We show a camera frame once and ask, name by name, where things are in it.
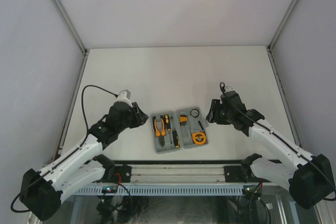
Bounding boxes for black electrical tape roll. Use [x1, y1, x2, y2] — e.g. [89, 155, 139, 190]
[190, 109, 199, 118]

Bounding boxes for orange handled pliers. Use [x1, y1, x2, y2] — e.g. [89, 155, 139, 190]
[153, 117, 166, 147]

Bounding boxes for orange tape measure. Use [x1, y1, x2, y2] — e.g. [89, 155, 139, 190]
[192, 132, 207, 145]

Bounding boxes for grey plastic tool case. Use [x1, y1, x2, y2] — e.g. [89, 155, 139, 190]
[151, 106, 209, 154]

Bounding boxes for hex key set orange holder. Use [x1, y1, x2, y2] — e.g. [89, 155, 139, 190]
[180, 114, 188, 126]

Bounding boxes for black yellow screwdriver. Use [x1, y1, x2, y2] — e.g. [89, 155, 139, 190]
[164, 114, 171, 131]
[172, 130, 180, 148]

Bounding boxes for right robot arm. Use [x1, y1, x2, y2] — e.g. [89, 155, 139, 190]
[206, 90, 335, 209]

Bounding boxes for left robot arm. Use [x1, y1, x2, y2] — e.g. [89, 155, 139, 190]
[19, 102, 149, 221]

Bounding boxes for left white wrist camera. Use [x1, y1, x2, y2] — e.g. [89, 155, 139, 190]
[116, 89, 132, 107]

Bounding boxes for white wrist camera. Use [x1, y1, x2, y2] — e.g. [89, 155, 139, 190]
[225, 86, 235, 92]
[116, 89, 132, 107]

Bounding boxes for left camera black cable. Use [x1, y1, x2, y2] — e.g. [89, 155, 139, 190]
[10, 84, 119, 213]

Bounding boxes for camera black cable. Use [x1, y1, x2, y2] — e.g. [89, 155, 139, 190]
[219, 81, 336, 201]
[10, 84, 119, 213]

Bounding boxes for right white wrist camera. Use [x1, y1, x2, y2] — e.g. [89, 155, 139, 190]
[225, 86, 235, 92]

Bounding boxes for right camera black cable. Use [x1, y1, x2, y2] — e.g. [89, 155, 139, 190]
[219, 81, 336, 201]

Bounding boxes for aluminium front rail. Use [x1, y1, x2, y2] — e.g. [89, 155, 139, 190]
[114, 163, 258, 185]

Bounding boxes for right aluminium frame post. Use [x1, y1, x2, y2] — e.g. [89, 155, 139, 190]
[267, 0, 300, 51]

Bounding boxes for aluminium frame post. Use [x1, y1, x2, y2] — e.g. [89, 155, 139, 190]
[267, 0, 300, 51]
[51, 0, 87, 56]

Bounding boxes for slotted grey cable duct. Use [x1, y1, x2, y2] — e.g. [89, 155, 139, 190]
[74, 185, 244, 196]

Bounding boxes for left aluminium frame post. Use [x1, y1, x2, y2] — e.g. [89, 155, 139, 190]
[51, 0, 87, 56]

